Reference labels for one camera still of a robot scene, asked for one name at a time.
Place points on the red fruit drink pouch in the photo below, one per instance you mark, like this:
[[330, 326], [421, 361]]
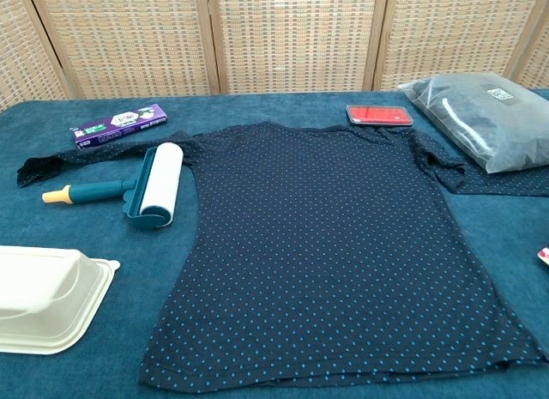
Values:
[[544, 255]]

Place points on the teal table cloth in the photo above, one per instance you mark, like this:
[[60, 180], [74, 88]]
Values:
[[107, 253]]

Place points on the cream lidded food container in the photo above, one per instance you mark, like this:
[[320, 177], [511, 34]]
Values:
[[47, 300]]

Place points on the navy polka dot shirt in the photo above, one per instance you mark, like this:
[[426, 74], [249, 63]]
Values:
[[321, 244]]

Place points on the red pad in clear case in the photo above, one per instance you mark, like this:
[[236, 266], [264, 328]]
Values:
[[377, 115]]

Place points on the purple printed carton box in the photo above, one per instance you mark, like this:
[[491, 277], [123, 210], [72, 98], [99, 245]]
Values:
[[120, 125]]

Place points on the teal and white lint roller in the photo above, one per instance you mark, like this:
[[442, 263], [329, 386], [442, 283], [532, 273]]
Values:
[[98, 192]]

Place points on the woven wicker folding screen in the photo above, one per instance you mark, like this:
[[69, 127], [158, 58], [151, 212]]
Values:
[[291, 38]]

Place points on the clear bag of dark clothing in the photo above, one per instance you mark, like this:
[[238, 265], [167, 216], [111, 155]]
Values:
[[480, 120]]

